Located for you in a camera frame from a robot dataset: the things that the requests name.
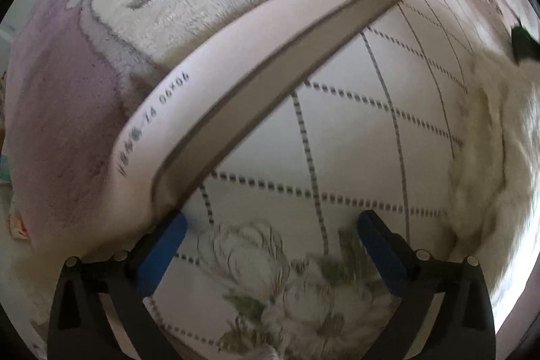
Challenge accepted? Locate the white fuzzy cardigan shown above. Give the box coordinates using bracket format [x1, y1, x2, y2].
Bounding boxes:
[447, 52, 539, 293]

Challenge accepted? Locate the floral quilted bed cover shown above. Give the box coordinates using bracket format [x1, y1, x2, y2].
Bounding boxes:
[0, 0, 533, 360]

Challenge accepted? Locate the dark green garment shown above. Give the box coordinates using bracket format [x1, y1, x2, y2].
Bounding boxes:
[511, 26, 540, 64]

